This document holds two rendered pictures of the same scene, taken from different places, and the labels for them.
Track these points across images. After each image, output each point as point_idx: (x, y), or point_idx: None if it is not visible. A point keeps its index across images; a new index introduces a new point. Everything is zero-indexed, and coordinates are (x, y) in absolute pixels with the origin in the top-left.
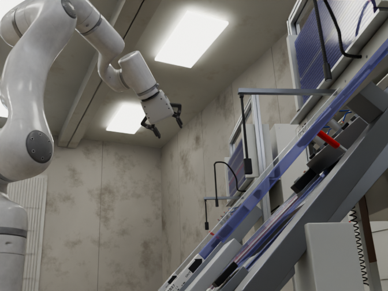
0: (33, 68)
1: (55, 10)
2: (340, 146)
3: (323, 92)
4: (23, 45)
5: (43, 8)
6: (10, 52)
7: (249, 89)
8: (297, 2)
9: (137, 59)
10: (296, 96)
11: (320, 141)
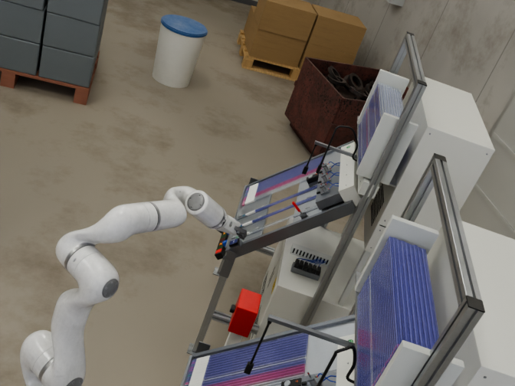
0: (76, 325)
1: (95, 300)
2: None
3: (346, 346)
4: (69, 309)
5: (86, 296)
6: (60, 305)
7: (278, 321)
8: (437, 175)
9: (201, 214)
10: (360, 279)
11: (311, 385)
